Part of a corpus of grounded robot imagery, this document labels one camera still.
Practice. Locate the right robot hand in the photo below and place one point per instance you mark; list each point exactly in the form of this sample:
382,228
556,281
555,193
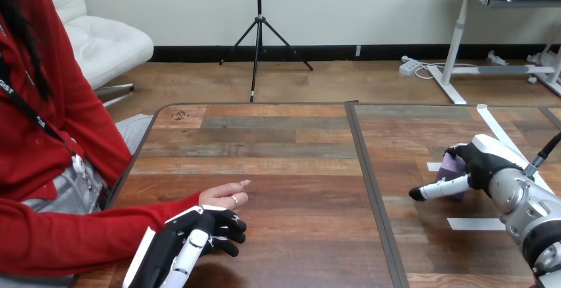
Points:
482,163

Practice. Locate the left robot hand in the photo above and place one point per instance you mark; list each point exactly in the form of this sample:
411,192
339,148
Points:
175,242

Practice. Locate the white desk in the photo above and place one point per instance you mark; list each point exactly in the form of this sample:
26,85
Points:
456,40

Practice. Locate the white power strip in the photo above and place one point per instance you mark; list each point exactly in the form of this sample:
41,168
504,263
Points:
409,66

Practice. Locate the person's hand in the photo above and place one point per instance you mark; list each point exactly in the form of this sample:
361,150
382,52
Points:
219,194

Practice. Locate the white cushioned chair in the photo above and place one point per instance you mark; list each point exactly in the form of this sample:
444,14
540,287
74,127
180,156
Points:
105,45

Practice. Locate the black tripod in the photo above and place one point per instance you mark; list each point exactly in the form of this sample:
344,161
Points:
259,36

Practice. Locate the purple block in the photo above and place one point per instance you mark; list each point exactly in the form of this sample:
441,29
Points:
449,167

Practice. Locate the person's forearm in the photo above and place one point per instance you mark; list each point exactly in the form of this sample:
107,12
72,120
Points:
87,233

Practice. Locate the person's body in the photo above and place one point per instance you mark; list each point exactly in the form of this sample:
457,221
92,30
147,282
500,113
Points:
44,123

